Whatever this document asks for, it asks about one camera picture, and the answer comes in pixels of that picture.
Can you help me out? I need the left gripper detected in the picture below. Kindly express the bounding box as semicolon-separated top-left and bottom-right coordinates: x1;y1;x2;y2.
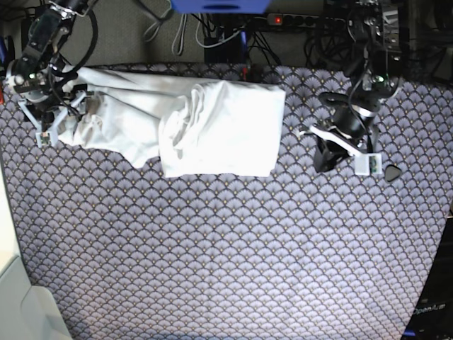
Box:
313;106;379;173

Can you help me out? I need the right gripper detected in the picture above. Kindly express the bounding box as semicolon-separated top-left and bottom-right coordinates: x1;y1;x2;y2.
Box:
26;91;64;124

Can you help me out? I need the white T-shirt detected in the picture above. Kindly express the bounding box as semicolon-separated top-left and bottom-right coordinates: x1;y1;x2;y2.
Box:
59;68;286;178

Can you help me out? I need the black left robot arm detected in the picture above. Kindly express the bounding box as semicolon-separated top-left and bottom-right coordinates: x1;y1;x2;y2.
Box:
309;1;403;176

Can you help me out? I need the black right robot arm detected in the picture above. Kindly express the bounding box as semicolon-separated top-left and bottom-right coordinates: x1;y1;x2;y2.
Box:
6;1;98;127

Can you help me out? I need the black triangular finger pad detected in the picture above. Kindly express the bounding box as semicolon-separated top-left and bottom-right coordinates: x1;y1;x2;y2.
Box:
384;164;402;183

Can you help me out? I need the patterned blue table cloth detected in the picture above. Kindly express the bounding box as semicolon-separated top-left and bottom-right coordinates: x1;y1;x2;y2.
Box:
1;67;452;339

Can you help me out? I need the red black clamp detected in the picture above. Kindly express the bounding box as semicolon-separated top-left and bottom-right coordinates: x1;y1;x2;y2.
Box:
242;65;263;83

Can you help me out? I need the black power strip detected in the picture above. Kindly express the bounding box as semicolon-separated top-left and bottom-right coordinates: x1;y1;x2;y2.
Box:
267;13;344;26

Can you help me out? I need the black box with logo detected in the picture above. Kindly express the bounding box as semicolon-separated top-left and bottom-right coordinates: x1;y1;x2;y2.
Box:
402;217;452;339

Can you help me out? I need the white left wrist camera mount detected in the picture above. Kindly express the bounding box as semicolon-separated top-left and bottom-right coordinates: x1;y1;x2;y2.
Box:
296;124;384;176

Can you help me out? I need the grey looped cable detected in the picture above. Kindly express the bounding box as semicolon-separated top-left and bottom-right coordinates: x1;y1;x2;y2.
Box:
171;13;188;56

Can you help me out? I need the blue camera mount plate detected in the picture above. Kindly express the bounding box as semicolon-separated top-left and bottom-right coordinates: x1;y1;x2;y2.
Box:
171;0;270;14

